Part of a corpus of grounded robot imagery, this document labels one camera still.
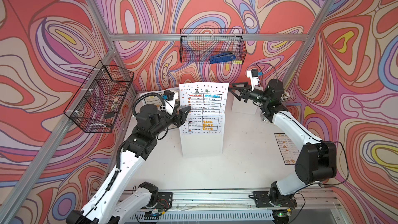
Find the white board panel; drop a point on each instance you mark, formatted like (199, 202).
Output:
(240, 106)
(202, 135)
(158, 94)

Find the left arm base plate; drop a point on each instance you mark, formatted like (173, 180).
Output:
(164, 200)

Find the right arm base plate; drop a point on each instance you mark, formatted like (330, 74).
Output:
(265, 199)

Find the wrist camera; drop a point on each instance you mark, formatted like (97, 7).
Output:
(169, 97)
(254, 76)

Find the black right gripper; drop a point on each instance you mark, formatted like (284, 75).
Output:
(244, 93)

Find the hand-drawn colourful menu sheet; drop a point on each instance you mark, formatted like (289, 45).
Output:
(208, 104)

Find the black wire basket back wall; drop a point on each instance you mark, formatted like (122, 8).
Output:
(197, 45)

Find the clear pencil holder cup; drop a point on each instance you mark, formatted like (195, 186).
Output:
(285, 96)

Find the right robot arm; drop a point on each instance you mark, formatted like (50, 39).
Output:
(317, 158)

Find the black wire basket left wall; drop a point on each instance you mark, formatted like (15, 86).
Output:
(96, 105)

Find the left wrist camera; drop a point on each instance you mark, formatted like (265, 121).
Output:
(169, 97)

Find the Dim Sum Inn menu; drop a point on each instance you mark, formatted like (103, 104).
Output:
(153, 100)

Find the blue stapler in basket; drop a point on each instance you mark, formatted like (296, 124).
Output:
(222, 58)

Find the white board front panel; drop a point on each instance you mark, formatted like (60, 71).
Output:
(158, 94)

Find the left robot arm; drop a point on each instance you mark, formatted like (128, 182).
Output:
(154, 114)

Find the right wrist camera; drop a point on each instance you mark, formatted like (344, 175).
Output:
(254, 76)

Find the black wire basket wall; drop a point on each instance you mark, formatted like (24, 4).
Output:
(197, 45)
(96, 105)

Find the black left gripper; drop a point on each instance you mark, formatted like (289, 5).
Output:
(180, 119)

